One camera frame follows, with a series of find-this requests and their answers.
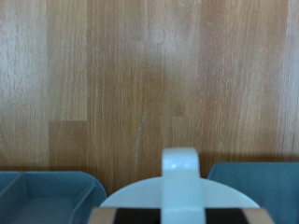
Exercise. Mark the dark grey cutlery holder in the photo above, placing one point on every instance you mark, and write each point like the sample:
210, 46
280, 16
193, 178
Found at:
46, 199

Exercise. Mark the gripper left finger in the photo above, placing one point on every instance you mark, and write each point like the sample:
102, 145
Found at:
130, 216

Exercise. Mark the grey plastic crate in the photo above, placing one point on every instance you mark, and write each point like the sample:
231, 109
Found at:
258, 186

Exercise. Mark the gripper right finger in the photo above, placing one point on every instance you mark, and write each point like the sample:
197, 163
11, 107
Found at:
233, 216

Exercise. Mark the white mug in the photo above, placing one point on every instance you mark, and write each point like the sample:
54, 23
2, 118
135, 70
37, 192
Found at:
180, 186

